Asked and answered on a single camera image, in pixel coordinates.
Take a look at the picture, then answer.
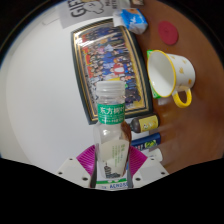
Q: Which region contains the white printed paper bag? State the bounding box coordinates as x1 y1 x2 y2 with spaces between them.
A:
59 0 133 29

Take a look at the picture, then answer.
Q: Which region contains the flat round red coaster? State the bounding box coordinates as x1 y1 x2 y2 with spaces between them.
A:
157 20 180 46

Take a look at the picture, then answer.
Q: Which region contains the clear green-labelled drink bottle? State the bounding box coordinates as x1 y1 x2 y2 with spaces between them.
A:
92 80 133 183

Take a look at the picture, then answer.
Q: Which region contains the brown pump bottle yellow label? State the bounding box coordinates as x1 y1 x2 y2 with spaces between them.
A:
129 113 160 134

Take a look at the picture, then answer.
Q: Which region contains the framed group photo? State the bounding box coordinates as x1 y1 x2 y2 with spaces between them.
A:
70 19 154 126

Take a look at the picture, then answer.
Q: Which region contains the green soap pack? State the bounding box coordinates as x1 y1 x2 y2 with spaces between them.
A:
146 49 157 61
151 84 164 100

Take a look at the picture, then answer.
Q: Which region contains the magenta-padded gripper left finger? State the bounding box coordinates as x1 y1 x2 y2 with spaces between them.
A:
55 144 99 188

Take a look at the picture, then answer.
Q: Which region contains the white mug with yellow handle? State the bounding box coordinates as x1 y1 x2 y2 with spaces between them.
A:
146 49 197 109

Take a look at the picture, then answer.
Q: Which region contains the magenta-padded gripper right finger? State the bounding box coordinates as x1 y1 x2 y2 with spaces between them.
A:
125 144 170 188

